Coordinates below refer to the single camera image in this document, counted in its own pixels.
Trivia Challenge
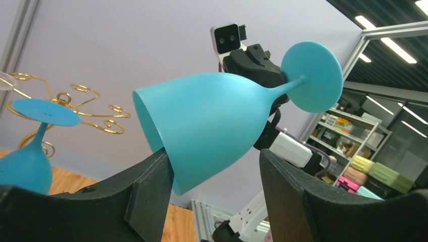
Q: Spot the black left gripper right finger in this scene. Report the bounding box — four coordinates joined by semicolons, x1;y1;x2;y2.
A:
268;162;427;241

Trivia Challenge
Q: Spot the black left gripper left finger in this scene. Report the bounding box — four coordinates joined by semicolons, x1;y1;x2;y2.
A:
1;148;174;241

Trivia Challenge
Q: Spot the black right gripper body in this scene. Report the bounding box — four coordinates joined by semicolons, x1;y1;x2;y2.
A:
223;44;288;88

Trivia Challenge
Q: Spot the blue wine glass front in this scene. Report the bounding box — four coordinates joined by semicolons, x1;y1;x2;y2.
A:
132;41;344;195

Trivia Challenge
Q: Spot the blue wine glass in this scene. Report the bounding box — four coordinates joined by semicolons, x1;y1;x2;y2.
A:
1;98;81;195
132;41;344;195

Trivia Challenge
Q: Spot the clear wine glass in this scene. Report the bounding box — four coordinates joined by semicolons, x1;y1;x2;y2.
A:
0;72;18;91

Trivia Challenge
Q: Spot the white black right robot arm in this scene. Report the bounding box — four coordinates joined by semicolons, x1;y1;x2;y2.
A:
212;41;341;241

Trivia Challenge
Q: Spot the metal storage shelf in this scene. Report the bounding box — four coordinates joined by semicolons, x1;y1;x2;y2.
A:
308;108;392;185

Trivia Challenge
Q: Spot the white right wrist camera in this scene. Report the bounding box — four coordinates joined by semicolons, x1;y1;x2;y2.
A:
210;23;247;72

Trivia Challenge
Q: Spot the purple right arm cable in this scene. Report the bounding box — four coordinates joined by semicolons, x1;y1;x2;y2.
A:
274;125;332;177

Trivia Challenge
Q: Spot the gold wire glass rack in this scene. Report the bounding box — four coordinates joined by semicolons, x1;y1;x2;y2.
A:
6;73;131;158

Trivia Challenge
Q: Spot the aluminium frame post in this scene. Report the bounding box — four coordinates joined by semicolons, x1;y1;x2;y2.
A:
297;20;428;143

